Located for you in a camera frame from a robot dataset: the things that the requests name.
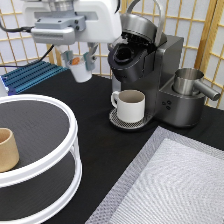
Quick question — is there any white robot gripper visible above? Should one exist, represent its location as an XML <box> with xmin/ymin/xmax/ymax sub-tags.
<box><xmin>22</xmin><ymin>0</ymin><xmax>122</xmax><ymax>71</ymax></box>

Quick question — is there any white coffee pod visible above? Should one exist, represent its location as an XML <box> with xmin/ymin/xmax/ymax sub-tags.
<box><xmin>68</xmin><ymin>57</ymin><xmax>92</xmax><ymax>83</ymax></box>

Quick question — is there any grey pod coffee machine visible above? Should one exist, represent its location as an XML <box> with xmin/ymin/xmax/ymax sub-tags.
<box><xmin>108</xmin><ymin>0</ymin><xmax>204</xmax><ymax>130</ymax></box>

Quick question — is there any white ceramic mug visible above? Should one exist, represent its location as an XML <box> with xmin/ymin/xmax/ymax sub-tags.
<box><xmin>111</xmin><ymin>90</ymin><xmax>145</xmax><ymax>123</ymax></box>

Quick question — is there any steel milk frother jug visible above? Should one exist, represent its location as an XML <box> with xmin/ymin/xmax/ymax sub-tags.
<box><xmin>173</xmin><ymin>68</ymin><xmax>221</xmax><ymax>101</ymax></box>

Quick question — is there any white two-tier round shelf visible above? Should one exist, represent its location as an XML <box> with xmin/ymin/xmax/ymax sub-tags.
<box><xmin>0</xmin><ymin>94</ymin><xmax>82</xmax><ymax>224</ymax></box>

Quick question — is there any tan ceramic cup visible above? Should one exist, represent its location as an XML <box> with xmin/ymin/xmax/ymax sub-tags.
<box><xmin>0</xmin><ymin>128</ymin><xmax>19</xmax><ymax>172</ymax></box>

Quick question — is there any wooden shoji folding screen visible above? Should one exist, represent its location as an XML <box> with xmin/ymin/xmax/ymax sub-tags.
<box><xmin>0</xmin><ymin>0</ymin><xmax>224</xmax><ymax>110</ymax></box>

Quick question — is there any grey woven placemat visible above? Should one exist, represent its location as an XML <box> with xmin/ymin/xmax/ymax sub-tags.
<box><xmin>85</xmin><ymin>127</ymin><xmax>224</xmax><ymax>224</ymax></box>

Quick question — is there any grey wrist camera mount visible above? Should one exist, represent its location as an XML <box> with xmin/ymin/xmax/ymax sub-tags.
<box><xmin>31</xmin><ymin>16</ymin><xmax>86</xmax><ymax>46</ymax></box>

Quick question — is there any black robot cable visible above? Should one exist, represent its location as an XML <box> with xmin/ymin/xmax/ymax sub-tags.
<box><xmin>0</xmin><ymin>25</ymin><xmax>56</xmax><ymax>69</ymax></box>

